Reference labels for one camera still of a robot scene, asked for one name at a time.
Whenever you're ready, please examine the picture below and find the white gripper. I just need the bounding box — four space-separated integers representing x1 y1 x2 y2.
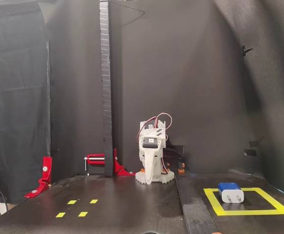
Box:
139 136 163 185

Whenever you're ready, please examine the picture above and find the red white servo cable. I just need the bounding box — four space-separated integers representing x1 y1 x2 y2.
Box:
136 113 173 147

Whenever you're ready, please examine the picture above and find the black cable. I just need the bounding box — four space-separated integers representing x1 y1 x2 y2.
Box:
0 187 9 217

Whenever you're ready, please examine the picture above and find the thin black wire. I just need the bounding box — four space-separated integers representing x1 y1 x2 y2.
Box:
111 1 146 26

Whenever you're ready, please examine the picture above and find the red screw clamp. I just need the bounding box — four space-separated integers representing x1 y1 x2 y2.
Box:
84 153 106 176

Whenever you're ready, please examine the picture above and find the blue white charger block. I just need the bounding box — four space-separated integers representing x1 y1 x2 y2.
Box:
217 182 244 204

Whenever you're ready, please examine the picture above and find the black taped vertical post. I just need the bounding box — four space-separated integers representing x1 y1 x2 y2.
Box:
99 0 115 178

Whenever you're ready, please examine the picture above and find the yellow tape square outline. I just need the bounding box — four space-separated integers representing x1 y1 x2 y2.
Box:
203 187 284 216

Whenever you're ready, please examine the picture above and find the long black flat board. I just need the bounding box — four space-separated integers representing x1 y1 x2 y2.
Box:
175 174 220 234

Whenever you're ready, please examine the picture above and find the red angle bracket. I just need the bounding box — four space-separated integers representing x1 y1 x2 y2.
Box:
24 156 53 199

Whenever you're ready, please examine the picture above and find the black fabric curtain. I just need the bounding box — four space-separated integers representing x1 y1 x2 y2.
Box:
0 2 51 204

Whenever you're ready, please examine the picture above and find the small black clip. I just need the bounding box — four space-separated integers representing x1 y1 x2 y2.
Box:
241 45 254 56

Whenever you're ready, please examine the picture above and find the red corner bracket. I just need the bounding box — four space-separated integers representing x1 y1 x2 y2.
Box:
114 148 137 176

